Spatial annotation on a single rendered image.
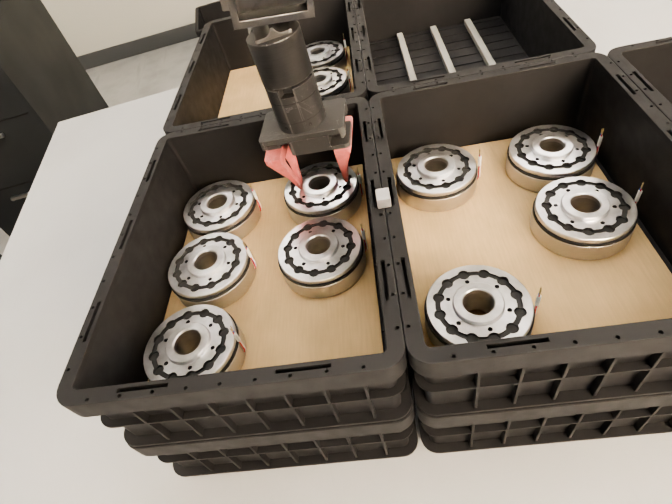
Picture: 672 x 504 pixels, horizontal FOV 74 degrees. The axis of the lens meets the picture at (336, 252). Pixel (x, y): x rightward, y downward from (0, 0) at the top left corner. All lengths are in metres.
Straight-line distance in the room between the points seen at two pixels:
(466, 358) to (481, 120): 0.40
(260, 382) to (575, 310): 0.32
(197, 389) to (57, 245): 0.71
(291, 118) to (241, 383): 0.29
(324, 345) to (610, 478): 0.32
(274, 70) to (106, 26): 3.51
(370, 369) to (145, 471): 0.39
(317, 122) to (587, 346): 0.35
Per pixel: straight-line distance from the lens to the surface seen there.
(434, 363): 0.35
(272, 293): 0.54
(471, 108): 0.66
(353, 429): 0.46
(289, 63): 0.49
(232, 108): 0.92
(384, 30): 1.02
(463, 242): 0.55
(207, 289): 0.54
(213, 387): 0.38
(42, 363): 0.86
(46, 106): 2.03
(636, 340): 0.39
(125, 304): 0.53
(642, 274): 0.56
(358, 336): 0.48
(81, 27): 4.02
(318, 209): 0.57
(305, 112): 0.52
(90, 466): 0.71
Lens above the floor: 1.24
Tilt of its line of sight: 48 degrees down
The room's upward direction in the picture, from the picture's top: 16 degrees counter-clockwise
